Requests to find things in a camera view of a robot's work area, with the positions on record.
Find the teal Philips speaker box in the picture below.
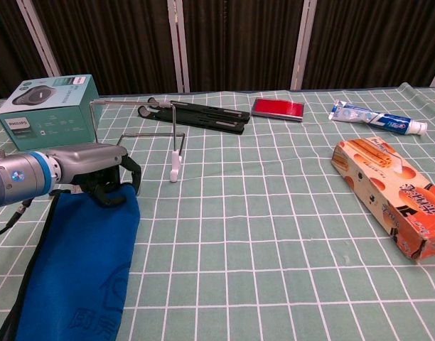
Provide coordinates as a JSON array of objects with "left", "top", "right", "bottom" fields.
[{"left": 0, "top": 73, "right": 104, "bottom": 152}]

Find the red flat case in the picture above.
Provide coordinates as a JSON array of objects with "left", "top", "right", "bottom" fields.
[{"left": 250, "top": 97, "right": 306, "bottom": 124}]

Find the blue white toothpaste tube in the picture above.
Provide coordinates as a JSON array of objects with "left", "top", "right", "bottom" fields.
[{"left": 328, "top": 100, "right": 428, "bottom": 136}]

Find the dark folding screen partition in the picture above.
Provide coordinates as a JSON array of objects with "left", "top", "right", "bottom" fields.
[{"left": 0, "top": 0, "right": 435, "bottom": 100}]

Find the metal wire rack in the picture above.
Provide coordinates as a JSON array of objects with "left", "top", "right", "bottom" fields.
[{"left": 90, "top": 99, "right": 187, "bottom": 183}]

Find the green checked tablecloth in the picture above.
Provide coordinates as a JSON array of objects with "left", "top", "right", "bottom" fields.
[{"left": 0, "top": 82, "right": 435, "bottom": 341}]

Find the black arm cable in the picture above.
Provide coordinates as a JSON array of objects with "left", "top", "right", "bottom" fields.
[{"left": 0, "top": 197, "right": 34, "bottom": 239}]

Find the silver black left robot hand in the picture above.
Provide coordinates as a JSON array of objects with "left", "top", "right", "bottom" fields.
[{"left": 45, "top": 143, "right": 142, "bottom": 209}]

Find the blue and grey towel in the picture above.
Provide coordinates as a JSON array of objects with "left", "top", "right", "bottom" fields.
[{"left": 0, "top": 183, "right": 142, "bottom": 341}]

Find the orange snack box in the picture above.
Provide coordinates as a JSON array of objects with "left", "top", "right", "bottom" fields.
[{"left": 331, "top": 136, "right": 435, "bottom": 264}]

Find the black folding laptop stand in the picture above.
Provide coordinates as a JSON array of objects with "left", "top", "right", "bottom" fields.
[{"left": 137, "top": 96, "right": 252, "bottom": 136}]

